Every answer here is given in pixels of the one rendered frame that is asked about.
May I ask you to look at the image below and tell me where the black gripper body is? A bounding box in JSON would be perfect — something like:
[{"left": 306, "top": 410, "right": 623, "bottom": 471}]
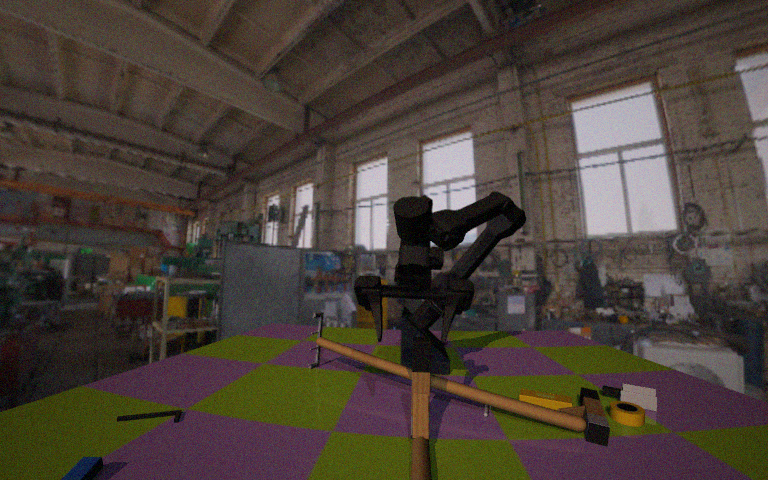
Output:
[{"left": 354, "top": 275, "right": 475, "bottom": 311}]

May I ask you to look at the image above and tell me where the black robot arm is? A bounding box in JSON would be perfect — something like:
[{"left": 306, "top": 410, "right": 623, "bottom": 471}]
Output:
[{"left": 393, "top": 191, "right": 526, "bottom": 336}]

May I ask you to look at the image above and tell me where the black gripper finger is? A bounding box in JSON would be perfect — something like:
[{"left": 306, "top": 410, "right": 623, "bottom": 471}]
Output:
[
  {"left": 441, "top": 292, "right": 466, "bottom": 346},
  {"left": 361, "top": 289, "right": 383, "bottom": 342}
]

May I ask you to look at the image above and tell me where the orange rectangular block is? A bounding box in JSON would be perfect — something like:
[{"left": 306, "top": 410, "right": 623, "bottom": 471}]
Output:
[{"left": 519, "top": 389, "right": 573, "bottom": 411}]

